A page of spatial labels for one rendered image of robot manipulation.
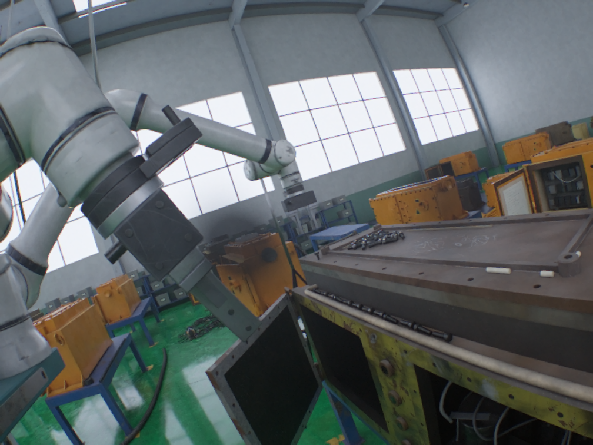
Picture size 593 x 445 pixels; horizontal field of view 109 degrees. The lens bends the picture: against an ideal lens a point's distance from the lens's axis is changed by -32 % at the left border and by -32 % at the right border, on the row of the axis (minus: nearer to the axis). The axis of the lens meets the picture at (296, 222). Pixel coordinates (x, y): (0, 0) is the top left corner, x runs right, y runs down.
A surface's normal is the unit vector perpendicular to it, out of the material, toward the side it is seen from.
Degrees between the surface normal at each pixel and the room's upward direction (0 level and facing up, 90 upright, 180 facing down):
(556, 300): 90
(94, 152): 94
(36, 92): 103
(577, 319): 90
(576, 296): 0
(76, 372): 90
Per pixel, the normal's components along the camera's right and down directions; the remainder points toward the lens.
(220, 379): 0.88, -0.28
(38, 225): 0.51, -0.15
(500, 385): -0.88, 0.33
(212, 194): 0.35, -0.06
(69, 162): 0.21, 0.28
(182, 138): 0.72, -0.26
